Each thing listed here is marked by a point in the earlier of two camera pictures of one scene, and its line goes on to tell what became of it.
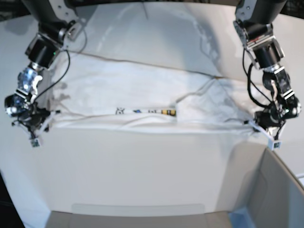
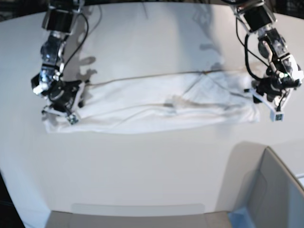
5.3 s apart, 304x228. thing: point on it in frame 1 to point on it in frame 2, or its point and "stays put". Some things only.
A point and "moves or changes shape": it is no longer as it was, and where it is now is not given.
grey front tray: [139, 215] stays put
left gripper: [35, 119] to [65, 97]
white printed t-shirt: [94, 92] moves or changes shape
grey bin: [258, 190] stays put
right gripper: [270, 126] to [274, 91]
